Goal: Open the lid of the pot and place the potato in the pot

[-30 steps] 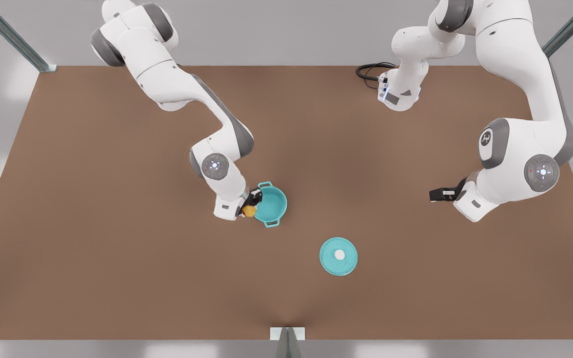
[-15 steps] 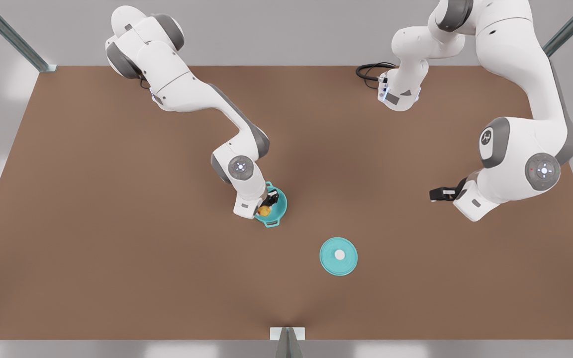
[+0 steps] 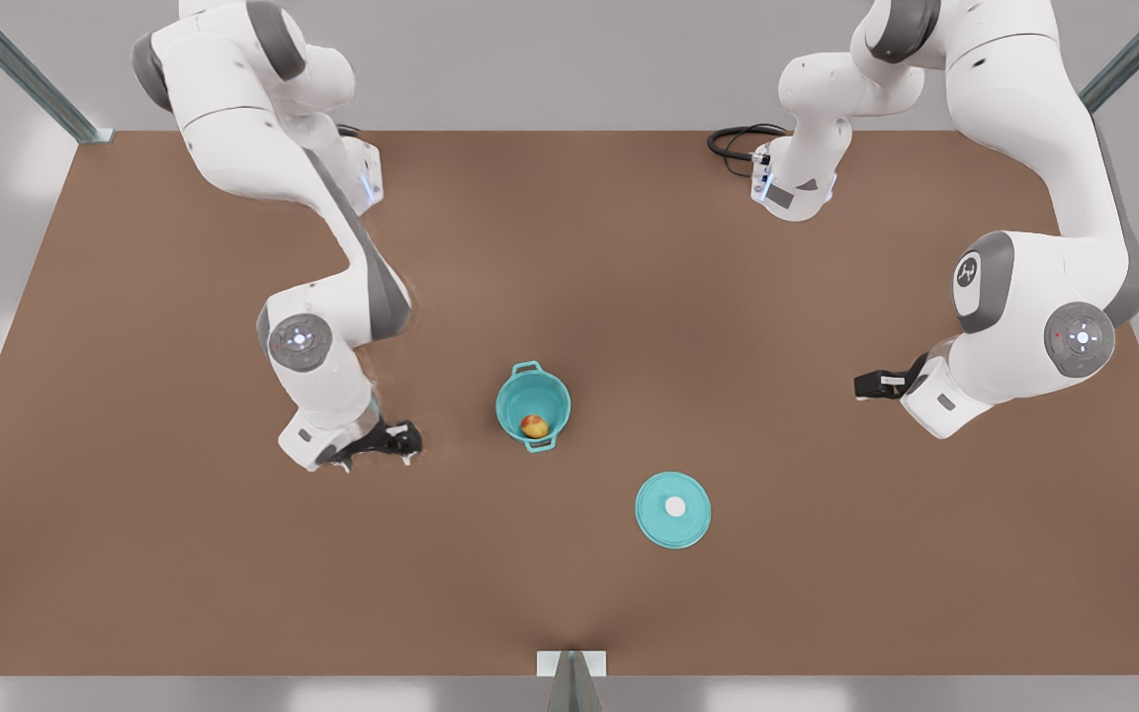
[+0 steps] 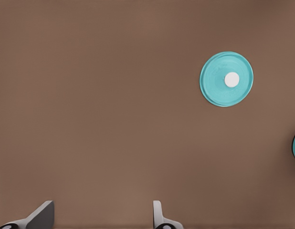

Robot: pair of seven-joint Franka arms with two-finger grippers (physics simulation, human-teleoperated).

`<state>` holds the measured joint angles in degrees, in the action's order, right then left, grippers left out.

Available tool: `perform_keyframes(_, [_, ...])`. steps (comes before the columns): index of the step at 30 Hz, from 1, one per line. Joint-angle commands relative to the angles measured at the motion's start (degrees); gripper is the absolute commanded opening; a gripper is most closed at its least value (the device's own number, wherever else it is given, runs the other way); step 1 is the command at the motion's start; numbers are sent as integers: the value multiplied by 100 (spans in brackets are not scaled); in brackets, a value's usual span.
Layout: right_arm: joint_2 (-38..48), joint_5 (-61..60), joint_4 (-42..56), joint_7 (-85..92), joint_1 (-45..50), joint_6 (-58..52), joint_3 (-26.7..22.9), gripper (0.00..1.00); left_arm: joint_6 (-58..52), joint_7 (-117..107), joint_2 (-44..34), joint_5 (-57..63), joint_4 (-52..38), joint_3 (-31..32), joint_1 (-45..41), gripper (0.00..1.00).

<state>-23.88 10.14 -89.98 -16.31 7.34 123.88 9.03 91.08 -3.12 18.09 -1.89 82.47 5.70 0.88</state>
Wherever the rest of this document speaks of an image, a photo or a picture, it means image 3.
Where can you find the teal lid with white knob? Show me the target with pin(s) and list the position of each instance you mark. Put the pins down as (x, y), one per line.
(673, 509)

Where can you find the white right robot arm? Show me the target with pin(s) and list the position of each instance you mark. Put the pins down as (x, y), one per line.
(332, 247)

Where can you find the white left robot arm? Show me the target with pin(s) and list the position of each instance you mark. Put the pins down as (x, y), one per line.
(1024, 287)

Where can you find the yellow red potato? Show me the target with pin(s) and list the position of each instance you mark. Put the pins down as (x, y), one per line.
(534, 426)

